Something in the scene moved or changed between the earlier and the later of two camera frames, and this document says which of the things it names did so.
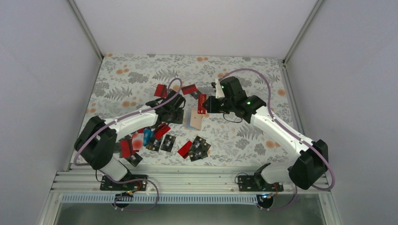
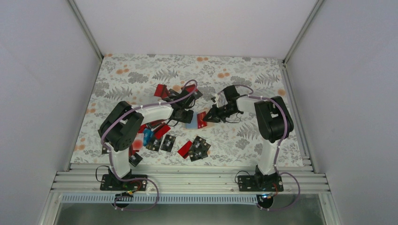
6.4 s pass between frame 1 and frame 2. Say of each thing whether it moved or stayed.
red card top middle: stayed
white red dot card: stayed
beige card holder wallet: moved
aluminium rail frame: stayed
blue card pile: stayed
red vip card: moved
